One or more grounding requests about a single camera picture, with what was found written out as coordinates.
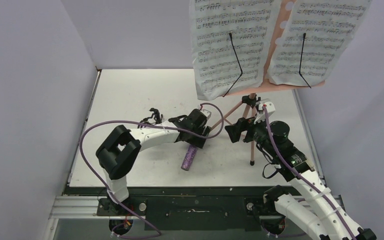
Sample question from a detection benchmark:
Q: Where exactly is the pink music stand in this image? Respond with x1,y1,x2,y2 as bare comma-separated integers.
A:
210,0,326,167

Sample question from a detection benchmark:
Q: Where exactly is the purple glitter microphone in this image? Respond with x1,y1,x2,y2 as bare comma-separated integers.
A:
180,145,198,171

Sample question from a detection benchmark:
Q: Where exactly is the black mini tripod mic stand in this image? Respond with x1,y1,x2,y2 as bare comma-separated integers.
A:
140,107,163,126

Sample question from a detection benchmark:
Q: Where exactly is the sheet music page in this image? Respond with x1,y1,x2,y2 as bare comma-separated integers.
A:
189,0,282,101
268,0,372,87

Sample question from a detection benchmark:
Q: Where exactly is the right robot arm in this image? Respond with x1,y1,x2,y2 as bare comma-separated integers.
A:
225,117,377,240

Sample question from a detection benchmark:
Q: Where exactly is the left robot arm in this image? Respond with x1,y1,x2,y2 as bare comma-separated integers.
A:
95,109,211,216

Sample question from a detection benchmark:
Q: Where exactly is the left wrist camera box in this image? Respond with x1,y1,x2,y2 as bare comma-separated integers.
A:
198,108,212,122

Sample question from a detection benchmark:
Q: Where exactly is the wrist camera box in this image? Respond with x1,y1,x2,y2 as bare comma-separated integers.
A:
253,99,276,125
198,108,212,122

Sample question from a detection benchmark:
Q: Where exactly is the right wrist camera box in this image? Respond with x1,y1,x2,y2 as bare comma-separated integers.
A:
253,99,276,125

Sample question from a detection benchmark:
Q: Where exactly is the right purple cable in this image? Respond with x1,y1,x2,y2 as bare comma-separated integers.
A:
261,105,357,240

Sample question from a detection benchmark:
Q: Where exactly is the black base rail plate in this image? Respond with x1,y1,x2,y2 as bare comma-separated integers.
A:
63,186,285,231

